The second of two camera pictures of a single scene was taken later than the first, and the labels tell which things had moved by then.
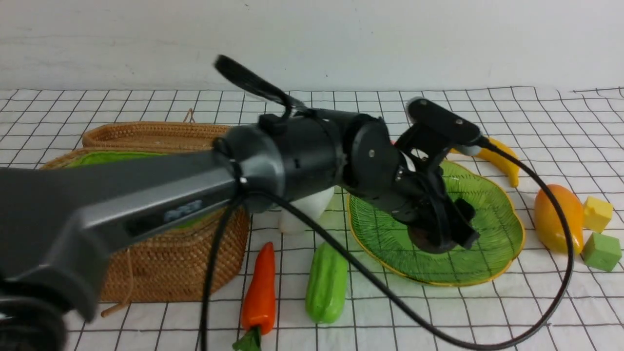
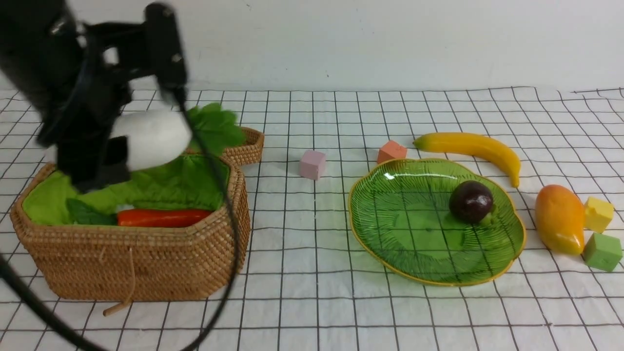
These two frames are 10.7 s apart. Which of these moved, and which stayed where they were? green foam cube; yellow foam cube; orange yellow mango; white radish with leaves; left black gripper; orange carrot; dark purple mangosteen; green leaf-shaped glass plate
Moved: orange carrot; left black gripper; white radish with leaves; dark purple mangosteen
Stayed: green leaf-shaped glass plate; green foam cube; orange yellow mango; yellow foam cube
